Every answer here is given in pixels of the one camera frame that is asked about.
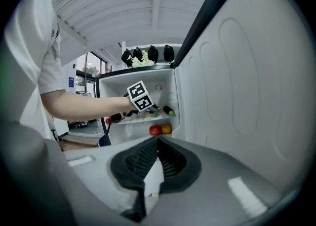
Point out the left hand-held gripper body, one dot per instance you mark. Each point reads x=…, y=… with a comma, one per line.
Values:
x=140, y=96

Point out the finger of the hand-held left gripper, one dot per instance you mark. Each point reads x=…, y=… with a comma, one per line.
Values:
x=151, y=110

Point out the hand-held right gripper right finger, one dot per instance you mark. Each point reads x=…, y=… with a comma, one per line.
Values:
x=212, y=185

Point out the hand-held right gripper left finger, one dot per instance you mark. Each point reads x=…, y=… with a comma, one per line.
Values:
x=103, y=170

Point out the person's left forearm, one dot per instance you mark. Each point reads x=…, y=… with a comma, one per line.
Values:
x=81, y=106

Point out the clear glass fridge shelf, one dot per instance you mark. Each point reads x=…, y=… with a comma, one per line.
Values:
x=148, y=120

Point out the purple eggplant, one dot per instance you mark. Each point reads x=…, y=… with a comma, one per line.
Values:
x=169, y=111

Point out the red apple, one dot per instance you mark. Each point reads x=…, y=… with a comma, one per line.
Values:
x=155, y=130

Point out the orange fruit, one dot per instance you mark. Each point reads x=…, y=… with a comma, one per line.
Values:
x=166, y=129

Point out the red-capped dark bottle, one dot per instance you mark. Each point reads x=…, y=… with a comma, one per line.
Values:
x=114, y=118

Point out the white flower bouquet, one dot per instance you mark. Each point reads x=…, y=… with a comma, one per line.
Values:
x=142, y=61

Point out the black bag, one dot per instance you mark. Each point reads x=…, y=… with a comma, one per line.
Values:
x=137, y=53
x=126, y=58
x=153, y=53
x=169, y=53

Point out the black bags on fridge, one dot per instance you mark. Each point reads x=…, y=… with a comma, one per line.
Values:
x=160, y=46

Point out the black-framed window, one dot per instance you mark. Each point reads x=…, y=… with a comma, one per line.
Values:
x=89, y=72

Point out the person's white shirt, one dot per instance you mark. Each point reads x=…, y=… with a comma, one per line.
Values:
x=27, y=54

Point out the blue wall poster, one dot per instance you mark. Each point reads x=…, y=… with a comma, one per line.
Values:
x=71, y=84

